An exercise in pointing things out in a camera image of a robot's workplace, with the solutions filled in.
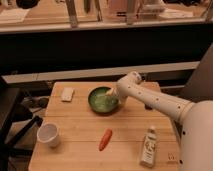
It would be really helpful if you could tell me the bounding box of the white paper cup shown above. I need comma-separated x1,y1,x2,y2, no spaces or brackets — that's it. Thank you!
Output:
37,123,60,148

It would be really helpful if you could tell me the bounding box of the clear plastic bottle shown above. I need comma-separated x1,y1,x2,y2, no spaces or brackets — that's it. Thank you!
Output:
140,126,157,168

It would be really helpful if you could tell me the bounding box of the white long shelf rail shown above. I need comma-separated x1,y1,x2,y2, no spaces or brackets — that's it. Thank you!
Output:
3,61,199,84

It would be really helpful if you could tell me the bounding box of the black remote control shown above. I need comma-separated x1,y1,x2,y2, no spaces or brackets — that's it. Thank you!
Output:
145,105,152,110

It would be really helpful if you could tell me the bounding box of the green ceramic bowl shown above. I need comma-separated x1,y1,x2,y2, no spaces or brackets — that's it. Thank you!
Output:
88,86,119,113

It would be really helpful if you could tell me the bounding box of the orange carrot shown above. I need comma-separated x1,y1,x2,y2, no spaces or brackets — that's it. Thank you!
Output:
99,129,112,151

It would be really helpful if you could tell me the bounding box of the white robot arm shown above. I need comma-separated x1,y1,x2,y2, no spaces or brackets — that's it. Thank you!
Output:
107,71,213,171

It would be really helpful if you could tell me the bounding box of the white rectangular sponge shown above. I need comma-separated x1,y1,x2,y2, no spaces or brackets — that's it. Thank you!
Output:
61,87,74,102

